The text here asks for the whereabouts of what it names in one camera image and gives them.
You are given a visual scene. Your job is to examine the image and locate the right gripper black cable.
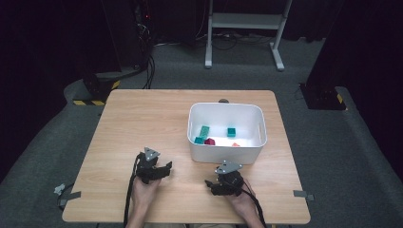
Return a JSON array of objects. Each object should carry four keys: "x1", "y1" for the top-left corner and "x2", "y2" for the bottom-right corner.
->
[{"x1": 241, "y1": 186, "x2": 267, "y2": 228}]

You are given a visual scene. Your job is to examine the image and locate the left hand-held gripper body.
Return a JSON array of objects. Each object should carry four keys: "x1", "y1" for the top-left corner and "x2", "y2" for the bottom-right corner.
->
[{"x1": 136, "y1": 146, "x2": 164, "y2": 184}]

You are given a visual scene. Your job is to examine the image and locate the white plastic bin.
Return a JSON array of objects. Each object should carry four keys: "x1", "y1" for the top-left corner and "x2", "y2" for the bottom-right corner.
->
[{"x1": 187, "y1": 102, "x2": 269, "y2": 165}]

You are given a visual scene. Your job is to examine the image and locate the bundle of black floor cables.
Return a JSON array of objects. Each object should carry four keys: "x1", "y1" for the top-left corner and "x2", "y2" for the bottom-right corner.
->
[{"x1": 132, "y1": 6, "x2": 157, "y2": 90}]

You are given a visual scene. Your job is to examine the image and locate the black stand base striped tape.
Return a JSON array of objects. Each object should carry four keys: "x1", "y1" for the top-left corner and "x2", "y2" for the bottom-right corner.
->
[{"x1": 72, "y1": 72, "x2": 122, "y2": 107}]

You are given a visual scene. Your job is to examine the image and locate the person's left hand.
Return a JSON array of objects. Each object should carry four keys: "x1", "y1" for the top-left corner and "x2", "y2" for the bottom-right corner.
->
[{"x1": 130, "y1": 179, "x2": 163, "y2": 217}]

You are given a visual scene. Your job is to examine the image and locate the white metal stand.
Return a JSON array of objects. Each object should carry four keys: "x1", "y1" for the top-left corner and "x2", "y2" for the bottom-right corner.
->
[{"x1": 204, "y1": 0, "x2": 294, "y2": 72}]

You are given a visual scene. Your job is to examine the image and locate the dark curtain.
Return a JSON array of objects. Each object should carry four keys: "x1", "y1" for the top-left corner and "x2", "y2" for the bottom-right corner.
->
[
  {"x1": 305, "y1": 0, "x2": 403, "y2": 181},
  {"x1": 0, "y1": 0, "x2": 122, "y2": 191}
]

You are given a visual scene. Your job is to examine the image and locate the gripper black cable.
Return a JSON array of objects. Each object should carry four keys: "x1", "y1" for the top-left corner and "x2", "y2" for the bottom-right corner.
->
[
  {"x1": 241, "y1": 186, "x2": 267, "y2": 228},
  {"x1": 123, "y1": 153, "x2": 142, "y2": 228}
]

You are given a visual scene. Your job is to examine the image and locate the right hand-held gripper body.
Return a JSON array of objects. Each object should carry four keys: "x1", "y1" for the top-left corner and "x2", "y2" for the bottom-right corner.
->
[{"x1": 215, "y1": 160, "x2": 245, "y2": 196}]

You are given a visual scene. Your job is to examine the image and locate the person's right hand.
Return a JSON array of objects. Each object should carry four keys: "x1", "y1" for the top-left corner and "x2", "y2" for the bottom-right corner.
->
[{"x1": 226, "y1": 180, "x2": 256, "y2": 217}]

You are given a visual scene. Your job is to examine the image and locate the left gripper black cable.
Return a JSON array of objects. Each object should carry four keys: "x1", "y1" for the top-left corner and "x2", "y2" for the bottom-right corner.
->
[{"x1": 123, "y1": 153, "x2": 142, "y2": 228}]

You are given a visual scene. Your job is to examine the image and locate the black cables under stand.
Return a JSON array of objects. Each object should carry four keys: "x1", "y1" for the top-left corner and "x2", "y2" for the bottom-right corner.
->
[{"x1": 194, "y1": 29, "x2": 275, "y2": 51}]

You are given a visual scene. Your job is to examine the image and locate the grey tape strip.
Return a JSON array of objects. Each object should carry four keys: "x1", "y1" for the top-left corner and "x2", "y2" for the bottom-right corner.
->
[
  {"x1": 293, "y1": 189, "x2": 316, "y2": 202},
  {"x1": 57, "y1": 191, "x2": 83, "y2": 208}
]

